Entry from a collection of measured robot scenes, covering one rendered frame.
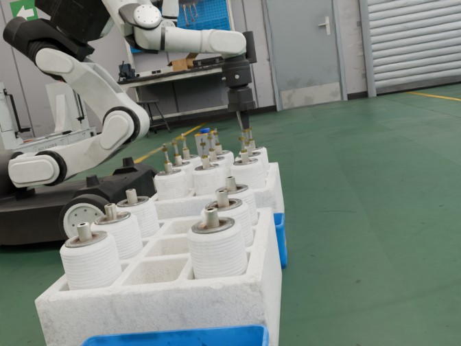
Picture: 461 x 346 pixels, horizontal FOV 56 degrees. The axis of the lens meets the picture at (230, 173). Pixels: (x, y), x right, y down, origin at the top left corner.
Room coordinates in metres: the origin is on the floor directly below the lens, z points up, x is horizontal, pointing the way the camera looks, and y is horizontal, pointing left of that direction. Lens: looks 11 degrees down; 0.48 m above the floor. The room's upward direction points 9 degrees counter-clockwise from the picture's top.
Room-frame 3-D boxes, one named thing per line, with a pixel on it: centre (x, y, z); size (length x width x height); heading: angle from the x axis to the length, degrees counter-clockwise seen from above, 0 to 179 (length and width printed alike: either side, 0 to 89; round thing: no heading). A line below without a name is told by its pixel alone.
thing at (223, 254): (0.71, 0.04, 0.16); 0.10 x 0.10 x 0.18
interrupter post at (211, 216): (0.71, 0.04, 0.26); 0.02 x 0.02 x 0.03
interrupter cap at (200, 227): (0.71, 0.04, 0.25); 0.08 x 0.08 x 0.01
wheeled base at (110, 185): (1.73, 0.70, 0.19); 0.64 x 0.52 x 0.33; 80
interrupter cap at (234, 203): (0.82, 0.02, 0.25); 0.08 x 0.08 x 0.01
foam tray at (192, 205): (1.39, 0.05, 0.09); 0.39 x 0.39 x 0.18; 80
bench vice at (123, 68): (5.88, 1.13, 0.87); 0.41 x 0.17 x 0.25; 170
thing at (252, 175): (1.25, -0.05, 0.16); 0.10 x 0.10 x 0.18
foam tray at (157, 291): (0.84, 0.14, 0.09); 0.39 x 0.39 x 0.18; 80
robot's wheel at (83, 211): (1.43, 0.50, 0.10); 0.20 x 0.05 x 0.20; 80
